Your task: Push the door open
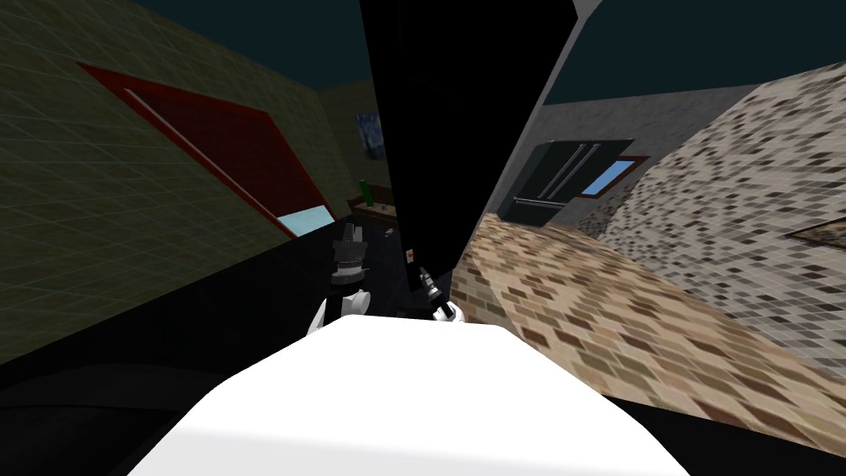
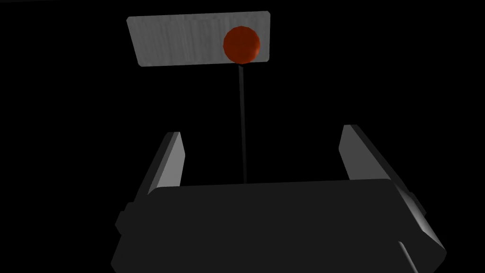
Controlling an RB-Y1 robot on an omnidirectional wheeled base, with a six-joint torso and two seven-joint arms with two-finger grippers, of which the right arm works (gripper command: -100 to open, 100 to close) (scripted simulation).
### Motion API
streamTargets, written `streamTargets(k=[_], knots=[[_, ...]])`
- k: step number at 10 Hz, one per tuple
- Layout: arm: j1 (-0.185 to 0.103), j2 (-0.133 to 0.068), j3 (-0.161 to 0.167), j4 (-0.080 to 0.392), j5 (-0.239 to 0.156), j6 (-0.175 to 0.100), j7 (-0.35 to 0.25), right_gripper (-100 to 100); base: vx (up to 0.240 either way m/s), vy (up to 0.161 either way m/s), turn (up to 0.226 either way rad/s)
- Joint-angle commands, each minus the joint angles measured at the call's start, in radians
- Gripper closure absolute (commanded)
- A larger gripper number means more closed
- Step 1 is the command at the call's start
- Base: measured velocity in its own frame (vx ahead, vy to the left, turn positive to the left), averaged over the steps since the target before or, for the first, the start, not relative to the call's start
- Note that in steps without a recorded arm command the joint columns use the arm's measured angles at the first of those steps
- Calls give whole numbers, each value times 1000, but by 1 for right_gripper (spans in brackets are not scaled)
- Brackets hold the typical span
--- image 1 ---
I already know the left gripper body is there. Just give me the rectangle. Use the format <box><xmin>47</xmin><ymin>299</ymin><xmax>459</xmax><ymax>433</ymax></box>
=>
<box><xmin>331</xmin><ymin>240</ymin><xmax>369</xmax><ymax>266</ymax></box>

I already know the brown side table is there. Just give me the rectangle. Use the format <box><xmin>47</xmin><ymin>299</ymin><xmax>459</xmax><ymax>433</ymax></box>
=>
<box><xmin>348</xmin><ymin>178</ymin><xmax>399</xmax><ymax>221</ymax></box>

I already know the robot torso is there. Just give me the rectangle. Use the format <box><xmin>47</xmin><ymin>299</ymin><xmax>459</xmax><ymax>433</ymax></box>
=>
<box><xmin>127</xmin><ymin>315</ymin><xmax>692</xmax><ymax>476</ymax></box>

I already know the black door leaf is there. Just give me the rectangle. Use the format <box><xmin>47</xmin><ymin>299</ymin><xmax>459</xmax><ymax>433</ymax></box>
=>
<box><xmin>359</xmin><ymin>0</ymin><xmax>580</xmax><ymax>293</ymax></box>

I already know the red framed window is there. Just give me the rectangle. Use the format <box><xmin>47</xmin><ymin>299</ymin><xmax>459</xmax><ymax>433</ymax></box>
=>
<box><xmin>75</xmin><ymin>62</ymin><xmax>338</xmax><ymax>240</ymax></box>

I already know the black refrigerator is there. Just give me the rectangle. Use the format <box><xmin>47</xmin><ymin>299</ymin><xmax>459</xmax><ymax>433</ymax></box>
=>
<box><xmin>495</xmin><ymin>138</ymin><xmax>635</xmax><ymax>230</ymax></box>

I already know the brown framed window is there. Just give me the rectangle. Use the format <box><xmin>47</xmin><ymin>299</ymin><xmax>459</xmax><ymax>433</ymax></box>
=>
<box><xmin>576</xmin><ymin>155</ymin><xmax>651</xmax><ymax>200</ymax></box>

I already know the blue wall picture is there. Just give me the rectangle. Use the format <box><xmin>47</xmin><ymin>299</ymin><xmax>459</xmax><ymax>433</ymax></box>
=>
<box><xmin>355</xmin><ymin>111</ymin><xmax>386</xmax><ymax>160</ymax></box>

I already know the dark framed wall picture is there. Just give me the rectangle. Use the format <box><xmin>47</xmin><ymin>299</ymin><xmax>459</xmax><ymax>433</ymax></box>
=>
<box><xmin>784</xmin><ymin>217</ymin><xmax>846</xmax><ymax>252</ymax></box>

